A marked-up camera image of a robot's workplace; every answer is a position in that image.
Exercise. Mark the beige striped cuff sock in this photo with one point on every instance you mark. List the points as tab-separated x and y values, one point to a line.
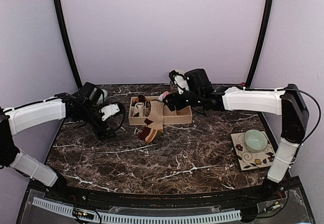
154	123

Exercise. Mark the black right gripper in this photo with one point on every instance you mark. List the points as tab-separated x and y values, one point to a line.
172	99

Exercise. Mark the black frame post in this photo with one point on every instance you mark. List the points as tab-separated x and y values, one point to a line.
66	42
259	43

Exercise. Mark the white slotted cable duct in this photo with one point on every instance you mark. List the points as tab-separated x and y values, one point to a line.
138	215

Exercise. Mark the floral pattern coaster tile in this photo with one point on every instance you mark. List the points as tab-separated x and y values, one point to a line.
259	156

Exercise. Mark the coral pattern ceramic mug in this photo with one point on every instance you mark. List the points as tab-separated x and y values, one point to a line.
177	78

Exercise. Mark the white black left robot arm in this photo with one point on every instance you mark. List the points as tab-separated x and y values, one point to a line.
88	105

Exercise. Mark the argyle rolled sock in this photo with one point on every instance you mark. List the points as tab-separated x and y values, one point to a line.
141	99

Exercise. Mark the black front table rail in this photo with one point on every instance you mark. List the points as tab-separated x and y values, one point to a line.
196	189

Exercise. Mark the white ribbed rolled sock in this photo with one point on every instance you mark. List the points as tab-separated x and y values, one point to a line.
139	110

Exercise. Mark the black right frame post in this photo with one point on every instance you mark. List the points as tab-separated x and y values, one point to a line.
259	43

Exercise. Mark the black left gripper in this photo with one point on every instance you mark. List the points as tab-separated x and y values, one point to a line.
106	134

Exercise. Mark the black left frame post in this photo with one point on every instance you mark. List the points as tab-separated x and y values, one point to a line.
66	42

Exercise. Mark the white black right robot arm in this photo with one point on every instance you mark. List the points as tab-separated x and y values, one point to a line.
196	90

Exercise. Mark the light blue ceramic bowl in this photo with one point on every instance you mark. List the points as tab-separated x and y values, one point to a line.
102	97

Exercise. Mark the pale green candle dish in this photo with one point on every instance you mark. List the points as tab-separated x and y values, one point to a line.
255	141

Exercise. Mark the pink patterned long sock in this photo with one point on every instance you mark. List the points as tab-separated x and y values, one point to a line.
162	96

